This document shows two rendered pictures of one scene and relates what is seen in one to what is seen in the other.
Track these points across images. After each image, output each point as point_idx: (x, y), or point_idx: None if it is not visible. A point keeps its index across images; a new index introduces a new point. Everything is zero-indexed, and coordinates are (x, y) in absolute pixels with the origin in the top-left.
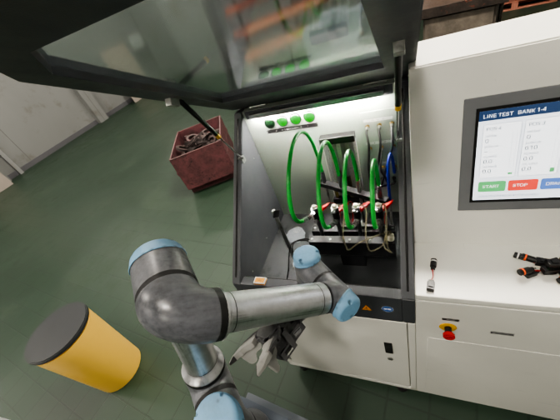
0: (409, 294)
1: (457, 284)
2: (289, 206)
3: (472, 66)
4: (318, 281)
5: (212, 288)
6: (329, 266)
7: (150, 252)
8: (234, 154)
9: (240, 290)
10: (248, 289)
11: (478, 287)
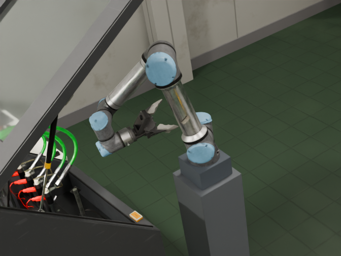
0: (67, 161)
1: (45, 151)
2: (73, 135)
3: None
4: (105, 108)
5: (144, 56)
6: None
7: (156, 52)
8: (41, 215)
9: (137, 69)
10: (134, 72)
11: (41, 147)
